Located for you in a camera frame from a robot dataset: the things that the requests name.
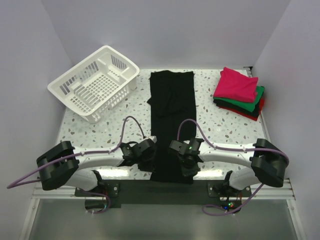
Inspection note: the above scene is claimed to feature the white plastic laundry basket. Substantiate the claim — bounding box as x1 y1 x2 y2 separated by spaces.
47 45 140 124

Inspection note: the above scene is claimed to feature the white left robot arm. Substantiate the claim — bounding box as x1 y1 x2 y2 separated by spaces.
36 136 157 196

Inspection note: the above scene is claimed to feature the red folded t shirt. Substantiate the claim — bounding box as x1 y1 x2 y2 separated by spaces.
216 98 266 122

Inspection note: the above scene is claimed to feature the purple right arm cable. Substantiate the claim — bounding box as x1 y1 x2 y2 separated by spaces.
176 118 290 216

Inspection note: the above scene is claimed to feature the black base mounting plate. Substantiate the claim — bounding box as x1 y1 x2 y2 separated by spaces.
74 178 252 210

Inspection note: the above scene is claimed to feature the green folded t shirt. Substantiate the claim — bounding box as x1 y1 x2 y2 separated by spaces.
213 86 265 113

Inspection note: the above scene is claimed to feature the black folded t shirt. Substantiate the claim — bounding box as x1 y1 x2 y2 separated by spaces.
213 98 261 120

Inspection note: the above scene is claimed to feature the pink folded t shirt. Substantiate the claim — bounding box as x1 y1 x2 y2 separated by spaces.
213 67 259 103

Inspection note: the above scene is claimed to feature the black t shirt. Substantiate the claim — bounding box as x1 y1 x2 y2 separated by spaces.
213 98 261 120
147 70 197 184

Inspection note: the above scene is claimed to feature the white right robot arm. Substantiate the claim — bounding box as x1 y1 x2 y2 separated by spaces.
168 138 289 197

